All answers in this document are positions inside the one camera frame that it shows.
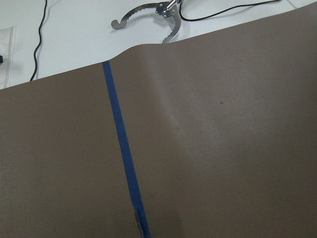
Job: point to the brown table mat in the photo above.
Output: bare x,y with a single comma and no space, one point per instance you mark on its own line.
210,137

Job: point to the metal reacher grabber tool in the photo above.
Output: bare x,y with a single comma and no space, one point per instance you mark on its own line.
165,9

